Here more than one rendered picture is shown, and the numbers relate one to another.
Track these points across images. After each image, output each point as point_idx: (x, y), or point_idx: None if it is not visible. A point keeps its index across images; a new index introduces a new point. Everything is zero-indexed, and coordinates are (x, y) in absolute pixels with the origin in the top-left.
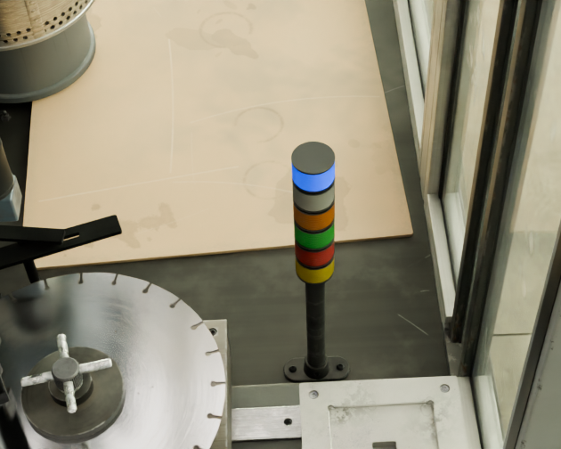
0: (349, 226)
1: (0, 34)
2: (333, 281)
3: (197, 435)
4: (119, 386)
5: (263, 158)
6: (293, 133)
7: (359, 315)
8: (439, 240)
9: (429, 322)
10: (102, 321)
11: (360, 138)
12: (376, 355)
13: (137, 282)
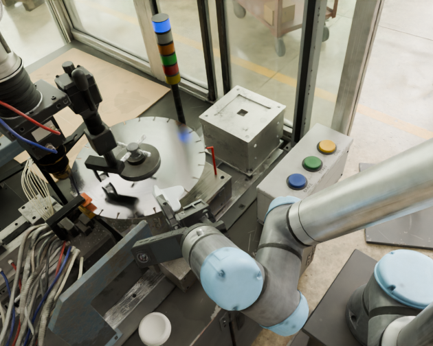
0: (150, 99)
1: None
2: (162, 114)
3: (192, 139)
4: (151, 146)
5: (102, 103)
6: (103, 92)
7: None
8: (182, 80)
9: (201, 103)
10: (121, 140)
11: (126, 80)
12: (196, 119)
13: (119, 124)
